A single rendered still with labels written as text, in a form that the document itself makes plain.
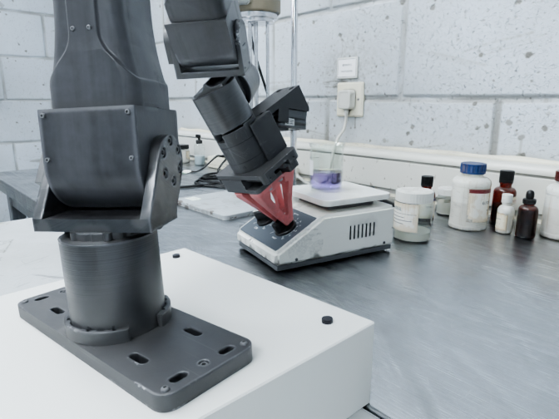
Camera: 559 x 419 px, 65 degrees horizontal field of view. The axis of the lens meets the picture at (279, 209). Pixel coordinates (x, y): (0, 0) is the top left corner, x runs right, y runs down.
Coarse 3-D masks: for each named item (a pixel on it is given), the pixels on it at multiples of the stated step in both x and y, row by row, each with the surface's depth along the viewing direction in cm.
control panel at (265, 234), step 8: (296, 216) 62; (304, 216) 61; (312, 216) 60; (248, 224) 67; (256, 224) 66; (296, 224) 60; (304, 224) 59; (248, 232) 65; (256, 232) 64; (264, 232) 63; (272, 232) 62; (296, 232) 59; (264, 240) 61; (272, 240) 60; (280, 240) 59; (288, 240) 58; (272, 248) 58
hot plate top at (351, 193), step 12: (300, 192) 65; (312, 192) 65; (336, 192) 65; (348, 192) 65; (360, 192) 65; (372, 192) 65; (384, 192) 65; (324, 204) 60; (336, 204) 60; (348, 204) 61
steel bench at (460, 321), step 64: (192, 192) 109; (384, 256) 64; (448, 256) 64; (512, 256) 64; (384, 320) 45; (448, 320) 45; (512, 320) 45; (384, 384) 35; (448, 384) 35; (512, 384) 35
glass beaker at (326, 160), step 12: (312, 144) 64; (324, 144) 68; (336, 144) 68; (312, 156) 65; (324, 156) 63; (336, 156) 64; (312, 168) 65; (324, 168) 64; (336, 168) 64; (312, 180) 65; (324, 180) 64; (336, 180) 64; (324, 192) 65
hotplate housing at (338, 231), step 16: (304, 208) 64; (320, 208) 63; (336, 208) 62; (352, 208) 63; (368, 208) 63; (384, 208) 64; (320, 224) 59; (336, 224) 60; (352, 224) 62; (368, 224) 63; (384, 224) 64; (240, 240) 66; (256, 240) 62; (304, 240) 58; (320, 240) 59; (336, 240) 61; (352, 240) 62; (368, 240) 64; (384, 240) 65; (256, 256) 63; (272, 256) 58; (288, 256) 57; (304, 256) 59; (320, 256) 60; (336, 256) 62
